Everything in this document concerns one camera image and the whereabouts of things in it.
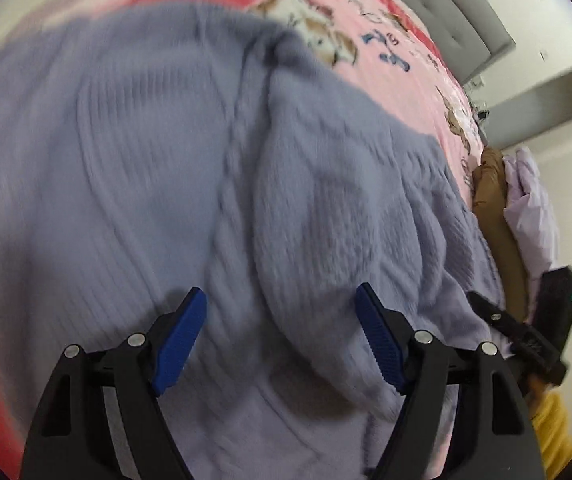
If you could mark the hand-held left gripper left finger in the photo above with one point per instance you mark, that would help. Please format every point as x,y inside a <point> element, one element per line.
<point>178,342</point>

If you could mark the person's right forearm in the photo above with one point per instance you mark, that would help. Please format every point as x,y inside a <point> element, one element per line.
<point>556,430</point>

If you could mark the grey padded headboard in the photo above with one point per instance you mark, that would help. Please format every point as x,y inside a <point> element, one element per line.
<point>456,15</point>

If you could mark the pink printed blanket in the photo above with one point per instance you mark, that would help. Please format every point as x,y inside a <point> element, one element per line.
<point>391,25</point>

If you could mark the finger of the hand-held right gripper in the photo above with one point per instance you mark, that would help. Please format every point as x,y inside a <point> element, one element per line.
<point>521,340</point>

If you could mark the brown garment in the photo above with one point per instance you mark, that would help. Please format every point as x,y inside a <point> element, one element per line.
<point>498,220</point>

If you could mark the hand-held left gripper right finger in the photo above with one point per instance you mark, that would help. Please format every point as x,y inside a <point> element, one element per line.
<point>380,342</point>

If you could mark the pale lilac garment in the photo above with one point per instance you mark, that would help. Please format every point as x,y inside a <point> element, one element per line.
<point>531,210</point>

